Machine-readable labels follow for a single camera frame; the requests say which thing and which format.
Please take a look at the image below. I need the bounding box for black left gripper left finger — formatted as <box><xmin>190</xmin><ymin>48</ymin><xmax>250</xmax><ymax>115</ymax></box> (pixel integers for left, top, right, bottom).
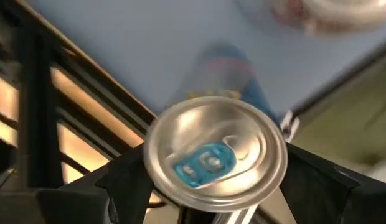
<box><xmin>95</xmin><ymin>145</ymin><xmax>153</xmax><ymax>224</ymax></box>

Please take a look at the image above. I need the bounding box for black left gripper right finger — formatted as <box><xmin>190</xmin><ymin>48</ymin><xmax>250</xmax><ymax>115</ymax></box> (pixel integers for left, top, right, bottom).
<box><xmin>278</xmin><ymin>143</ymin><xmax>361</xmax><ymax>224</ymax></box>

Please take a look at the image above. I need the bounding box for blue silver Red Bull can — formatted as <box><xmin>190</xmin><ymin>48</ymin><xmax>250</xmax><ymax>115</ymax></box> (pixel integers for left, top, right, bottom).
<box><xmin>143</xmin><ymin>42</ymin><xmax>289</xmax><ymax>214</ymax></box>

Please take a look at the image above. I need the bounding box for silver Diet Coke can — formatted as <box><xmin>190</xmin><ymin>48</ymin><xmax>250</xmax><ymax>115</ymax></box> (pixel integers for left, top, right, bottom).
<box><xmin>270</xmin><ymin>0</ymin><xmax>386</xmax><ymax>37</ymax></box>

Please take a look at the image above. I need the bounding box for blue grey table mat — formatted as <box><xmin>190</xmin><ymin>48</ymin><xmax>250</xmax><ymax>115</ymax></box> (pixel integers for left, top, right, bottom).
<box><xmin>27</xmin><ymin>0</ymin><xmax>386</xmax><ymax>125</ymax></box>

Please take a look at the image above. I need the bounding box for silver corner bracket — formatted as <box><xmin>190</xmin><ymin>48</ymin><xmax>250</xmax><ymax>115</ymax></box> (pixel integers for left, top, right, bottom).
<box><xmin>279</xmin><ymin>109</ymin><xmax>301</xmax><ymax>143</ymax></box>

